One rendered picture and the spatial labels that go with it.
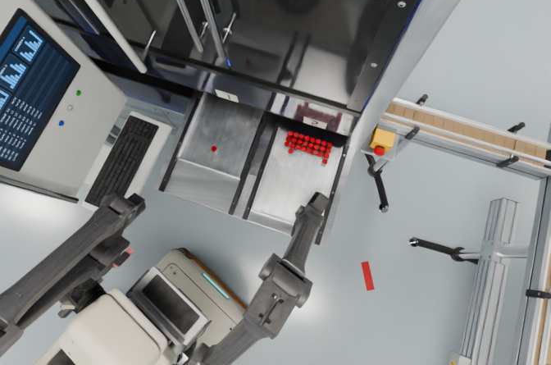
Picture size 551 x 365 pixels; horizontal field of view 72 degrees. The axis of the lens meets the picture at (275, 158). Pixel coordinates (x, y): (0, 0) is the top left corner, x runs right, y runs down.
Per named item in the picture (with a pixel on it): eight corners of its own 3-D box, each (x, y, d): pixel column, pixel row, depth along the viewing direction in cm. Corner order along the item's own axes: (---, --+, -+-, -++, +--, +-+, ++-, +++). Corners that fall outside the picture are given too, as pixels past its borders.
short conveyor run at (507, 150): (363, 131, 155) (372, 117, 139) (373, 98, 158) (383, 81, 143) (535, 184, 147) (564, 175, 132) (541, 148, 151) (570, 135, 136)
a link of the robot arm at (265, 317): (244, 303, 70) (289, 337, 69) (275, 253, 80) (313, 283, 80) (178, 374, 98) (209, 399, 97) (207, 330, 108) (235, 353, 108)
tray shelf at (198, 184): (199, 83, 160) (198, 80, 158) (360, 132, 153) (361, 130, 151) (154, 189, 149) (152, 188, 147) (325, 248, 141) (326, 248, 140)
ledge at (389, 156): (369, 120, 154) (370, 118, 152) (400, 130, 153) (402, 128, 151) (360, 151, 151) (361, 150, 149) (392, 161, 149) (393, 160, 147)
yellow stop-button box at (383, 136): (373, 130, 143) (378, 123, 136) (392, 135, 142) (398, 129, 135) (368, 148, 141) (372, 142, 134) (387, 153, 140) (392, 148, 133)
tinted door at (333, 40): (232, 70, 122) (186, -94, 66) (362, 109, 118) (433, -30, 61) (231, 72, 122) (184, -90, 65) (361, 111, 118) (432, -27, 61)
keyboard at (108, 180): (130, 115, 163) (128, 113, 161) (159, 126, 161) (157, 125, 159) (84, 201, 154) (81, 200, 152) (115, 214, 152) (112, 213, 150)
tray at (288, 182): (279, 130, 152) (279, 126, 148) (342, 148, 149) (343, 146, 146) (251, 211, 144) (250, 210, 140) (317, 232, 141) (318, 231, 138)
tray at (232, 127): (209, 84, 158) (207, 79, 154) (268, 102, 155) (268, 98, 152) (178, 159, 150) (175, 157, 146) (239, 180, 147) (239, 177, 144)
